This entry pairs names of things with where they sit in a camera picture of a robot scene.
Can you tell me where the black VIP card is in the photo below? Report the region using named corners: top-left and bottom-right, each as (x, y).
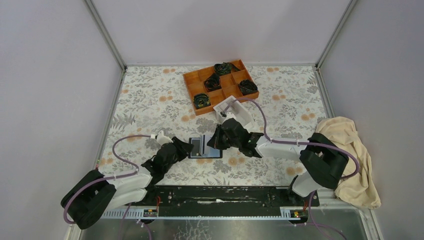
top-left (190, 138), bottom-right (201, 157)

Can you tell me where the white plastic card box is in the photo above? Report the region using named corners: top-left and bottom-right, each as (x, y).
top-left (213, 95), bottom-right (257, 132)

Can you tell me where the black leather card holder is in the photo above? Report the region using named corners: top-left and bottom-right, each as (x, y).
top-left (188, 135), bottom-right (223, 159)

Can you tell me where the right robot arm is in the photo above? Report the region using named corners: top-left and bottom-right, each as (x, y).
top-left (207, 118), bottom-right (349, 206)

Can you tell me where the rolled black belt front-left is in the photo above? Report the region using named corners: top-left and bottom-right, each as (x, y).
top-left (193, 93), bottom-right (211, 109)

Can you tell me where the rolled black belt right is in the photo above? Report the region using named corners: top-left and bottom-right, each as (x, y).
top-left (238, 79), bottom-right (258, 96)

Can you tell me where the orange wooden divided tray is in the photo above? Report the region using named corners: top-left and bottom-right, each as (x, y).
top-left (183, 59), bottom-right (259, 116)

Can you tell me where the rolled black belt middle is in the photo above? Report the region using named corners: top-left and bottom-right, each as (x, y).
top-left (203, 73), bottom-right (222, 92)

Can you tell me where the rolled black belt top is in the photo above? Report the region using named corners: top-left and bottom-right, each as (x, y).
top-left (213, 62), bottom-right (240, 76)

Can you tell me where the beige crumpled cloth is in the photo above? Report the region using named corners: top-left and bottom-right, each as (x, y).
top-left (315, 116), bottom-right (382, 209)

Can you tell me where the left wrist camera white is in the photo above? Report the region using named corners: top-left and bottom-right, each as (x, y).
top-left (155, 130), bottom-right (173, 146)

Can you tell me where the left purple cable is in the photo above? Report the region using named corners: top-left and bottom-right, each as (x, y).
top-left (62, 134), bottom-right (157, 225)

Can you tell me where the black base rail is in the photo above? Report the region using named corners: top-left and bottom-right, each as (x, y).
top-left (133, 185), bottom-right (320, 218)

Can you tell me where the white slotted cable duct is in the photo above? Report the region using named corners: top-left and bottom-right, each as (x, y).
top-left (99, 207), bottom-right (309, 221)

